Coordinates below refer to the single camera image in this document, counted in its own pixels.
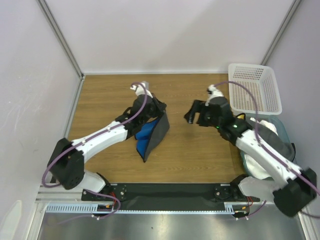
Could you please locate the left aluminium corner post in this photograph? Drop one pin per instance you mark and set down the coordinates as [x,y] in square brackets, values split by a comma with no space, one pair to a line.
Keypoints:
[49,16]

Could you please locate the aluminium corner post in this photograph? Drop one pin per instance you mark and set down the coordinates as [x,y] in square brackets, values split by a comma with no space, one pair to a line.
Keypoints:
[295,5]
[49,16]

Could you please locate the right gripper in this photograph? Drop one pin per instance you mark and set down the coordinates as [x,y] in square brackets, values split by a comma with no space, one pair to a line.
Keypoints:
[203,114]

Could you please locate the grey slotted cable duct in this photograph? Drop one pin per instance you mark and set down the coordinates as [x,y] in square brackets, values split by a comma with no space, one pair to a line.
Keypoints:
[105,209]

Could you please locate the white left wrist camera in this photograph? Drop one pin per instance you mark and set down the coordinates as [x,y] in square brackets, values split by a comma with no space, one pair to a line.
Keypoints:
[141,88]

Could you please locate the yellow towel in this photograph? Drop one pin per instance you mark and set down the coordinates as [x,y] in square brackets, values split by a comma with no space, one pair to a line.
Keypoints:
[241,116]

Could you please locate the blue and grey towel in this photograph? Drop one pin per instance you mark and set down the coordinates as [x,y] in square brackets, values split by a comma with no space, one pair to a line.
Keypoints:
[151,135]

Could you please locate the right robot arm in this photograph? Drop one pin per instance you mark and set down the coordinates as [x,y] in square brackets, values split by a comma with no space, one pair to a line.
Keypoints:
[291,188]

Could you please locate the clear teal plastic bin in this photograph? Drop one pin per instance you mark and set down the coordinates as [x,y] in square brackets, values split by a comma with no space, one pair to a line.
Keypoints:
[281,130]

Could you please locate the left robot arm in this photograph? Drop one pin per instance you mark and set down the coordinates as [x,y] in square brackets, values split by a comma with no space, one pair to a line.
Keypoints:
[67,162]

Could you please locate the white perforated plastic basket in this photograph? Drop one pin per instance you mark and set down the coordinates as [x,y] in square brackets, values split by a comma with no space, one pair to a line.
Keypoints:
[260,82]

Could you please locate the white towel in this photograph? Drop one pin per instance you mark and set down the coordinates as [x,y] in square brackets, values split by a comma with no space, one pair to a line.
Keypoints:
[254,168]

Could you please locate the right aluminium corner post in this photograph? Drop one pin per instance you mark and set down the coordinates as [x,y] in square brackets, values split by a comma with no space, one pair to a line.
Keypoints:
[295,5]

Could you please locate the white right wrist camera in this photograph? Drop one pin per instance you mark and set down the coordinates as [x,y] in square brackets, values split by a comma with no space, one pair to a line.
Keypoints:
[213,92]

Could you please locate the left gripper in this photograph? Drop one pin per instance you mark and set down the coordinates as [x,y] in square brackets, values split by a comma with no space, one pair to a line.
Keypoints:
[160,108]

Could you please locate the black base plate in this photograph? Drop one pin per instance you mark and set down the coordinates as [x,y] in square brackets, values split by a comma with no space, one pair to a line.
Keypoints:
[174,205]

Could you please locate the aluminium frame rail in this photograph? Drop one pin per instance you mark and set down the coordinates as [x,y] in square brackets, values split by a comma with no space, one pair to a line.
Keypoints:
[50,195]

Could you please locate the dark grey towel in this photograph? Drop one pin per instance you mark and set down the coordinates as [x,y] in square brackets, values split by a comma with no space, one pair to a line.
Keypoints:
[286,149]

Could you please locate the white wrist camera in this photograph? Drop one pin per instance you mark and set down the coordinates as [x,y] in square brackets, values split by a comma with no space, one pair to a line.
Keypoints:
[141,88]
[213,92]

